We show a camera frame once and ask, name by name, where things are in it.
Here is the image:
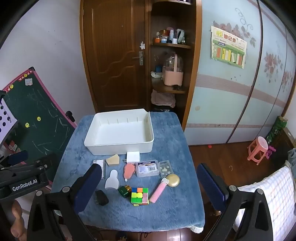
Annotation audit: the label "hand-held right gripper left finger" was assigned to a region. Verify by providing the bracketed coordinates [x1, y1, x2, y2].
[27, 163, 102, 241]

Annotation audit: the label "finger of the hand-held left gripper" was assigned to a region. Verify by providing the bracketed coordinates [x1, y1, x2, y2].
[5, 153, 57, 173]
[5, 150, 28, 166]

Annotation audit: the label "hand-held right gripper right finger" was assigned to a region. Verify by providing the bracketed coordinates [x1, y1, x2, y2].
[196, 163, 274, 241]

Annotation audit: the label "black brush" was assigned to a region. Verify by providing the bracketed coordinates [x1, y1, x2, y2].
[95, 189, 109, 206]

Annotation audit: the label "white translucent scraper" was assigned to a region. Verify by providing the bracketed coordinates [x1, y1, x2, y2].
[105, 170, 119, 190]

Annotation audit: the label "white card box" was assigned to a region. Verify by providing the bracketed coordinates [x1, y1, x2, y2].
[93, 159, 105, 179]

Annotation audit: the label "beige wedge block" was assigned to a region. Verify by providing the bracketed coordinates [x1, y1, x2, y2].
[106, 154, 121, 167]

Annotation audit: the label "green and gold bottle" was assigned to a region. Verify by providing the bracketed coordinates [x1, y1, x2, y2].
[117, 185, 132, 198]

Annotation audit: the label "gold round compact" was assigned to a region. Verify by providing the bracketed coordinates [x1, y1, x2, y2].
[166, 174, 180, 188]

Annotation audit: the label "pink foot-shaped tool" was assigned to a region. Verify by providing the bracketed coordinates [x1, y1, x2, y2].
[122, 162, 137, 181]

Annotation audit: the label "small clear plastic case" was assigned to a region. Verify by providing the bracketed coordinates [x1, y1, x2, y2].
[158, 160, 174, 175]

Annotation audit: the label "white power adapter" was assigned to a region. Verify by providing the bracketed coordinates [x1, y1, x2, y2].
[122, 151, 140, 163]

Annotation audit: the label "colourful puzzle cube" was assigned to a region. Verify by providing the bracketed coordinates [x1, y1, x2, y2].
[131, 186, 149, 205]

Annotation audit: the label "pink utility knife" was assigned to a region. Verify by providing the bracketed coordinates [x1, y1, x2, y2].
[149, 177, 170, 204]

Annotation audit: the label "clear labelled plastic box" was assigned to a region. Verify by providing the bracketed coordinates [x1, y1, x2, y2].
[135, 160, 160, 178]

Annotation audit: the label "white plastic tray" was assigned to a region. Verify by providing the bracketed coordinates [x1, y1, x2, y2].
[84, 108, 154, 156]

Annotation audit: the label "person's left hand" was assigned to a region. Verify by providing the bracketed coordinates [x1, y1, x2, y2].
[10, 199, 28, 241]

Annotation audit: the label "blue fluffy tablecloth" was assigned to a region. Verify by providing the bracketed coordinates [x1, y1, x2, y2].
[50, 112, 206, 232]

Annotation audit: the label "pink plastic stool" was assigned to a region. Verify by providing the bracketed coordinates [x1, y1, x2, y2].
[247, 136, 269, 166]

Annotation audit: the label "checked white cloth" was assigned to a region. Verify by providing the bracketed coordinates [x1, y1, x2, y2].
[232, 166, 296, 241]

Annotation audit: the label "small pink toy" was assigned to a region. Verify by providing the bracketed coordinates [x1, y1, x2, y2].
[266, 146, 277, 159]

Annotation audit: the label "floral sliding wardrobe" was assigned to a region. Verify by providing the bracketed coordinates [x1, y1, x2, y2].
[185, 0, 296, 146]

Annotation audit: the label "green patterned roll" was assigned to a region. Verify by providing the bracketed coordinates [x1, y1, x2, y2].
[265, 116, 287, 145]

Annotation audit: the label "blue jeans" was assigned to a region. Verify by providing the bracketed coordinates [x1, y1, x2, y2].
[287, 148, 296, 167]

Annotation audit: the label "black box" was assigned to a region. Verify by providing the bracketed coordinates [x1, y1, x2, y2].
[153, 105, 176, 113]

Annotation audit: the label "folded pink cloth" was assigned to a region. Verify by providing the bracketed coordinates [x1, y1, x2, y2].
[151, 90, 176, 108]

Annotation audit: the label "wooden corner shelf unit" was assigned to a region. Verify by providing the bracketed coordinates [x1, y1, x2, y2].
[144, 0, 203, 132]

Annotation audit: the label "pink caddy with clear dome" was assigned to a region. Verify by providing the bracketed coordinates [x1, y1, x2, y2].
[162, 53, 184, 87]

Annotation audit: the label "brown wooden door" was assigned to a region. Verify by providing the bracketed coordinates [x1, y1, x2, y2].
[80, 0, 152, 114]

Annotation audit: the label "row of cosmetic bottles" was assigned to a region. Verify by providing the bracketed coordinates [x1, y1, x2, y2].
[153, 27, 186, 45]

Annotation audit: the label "green chalkboard with pink frame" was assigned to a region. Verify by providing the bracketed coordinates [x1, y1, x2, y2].
[0, 67, 78, 163]

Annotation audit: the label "metal door handle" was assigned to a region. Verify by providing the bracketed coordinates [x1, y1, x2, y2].
[132, 51, 144, 66]

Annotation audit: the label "wall poster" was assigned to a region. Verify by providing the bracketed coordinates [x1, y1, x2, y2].
[210, 25, 247, 69]

